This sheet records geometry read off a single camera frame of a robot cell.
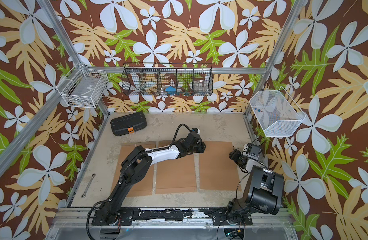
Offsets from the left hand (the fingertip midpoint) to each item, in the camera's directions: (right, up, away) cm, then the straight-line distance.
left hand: (206, 144), depth 94 cm
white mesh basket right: (+37, +19, -12) cm, 44 cm away
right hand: (+17, -7, 0) cm, 18 cm away
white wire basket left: (-74, +34, -8) cm, 81 cm away
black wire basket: (-20, +40, -4) cm, 45 cm away
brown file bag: (-19, -18, -7) cm, 27 cm away
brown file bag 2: (-35, -22, -13) cm, 44 cm away
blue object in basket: (-23, +34, -1) cm, 41 cm away
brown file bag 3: (+7, -17, -1) cm, 19 cm away
